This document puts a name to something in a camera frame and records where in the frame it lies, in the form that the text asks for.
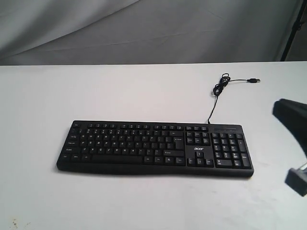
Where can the black acer keyboard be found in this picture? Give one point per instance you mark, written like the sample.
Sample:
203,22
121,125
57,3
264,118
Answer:
154,148

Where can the black stand pole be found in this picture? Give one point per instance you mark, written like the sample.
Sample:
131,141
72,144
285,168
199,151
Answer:
295,28

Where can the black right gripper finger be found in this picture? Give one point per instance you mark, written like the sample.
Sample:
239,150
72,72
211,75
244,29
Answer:
293,115
297,180

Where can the grey backdrop cloth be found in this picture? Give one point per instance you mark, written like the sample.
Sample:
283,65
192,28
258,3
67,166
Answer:
86,32

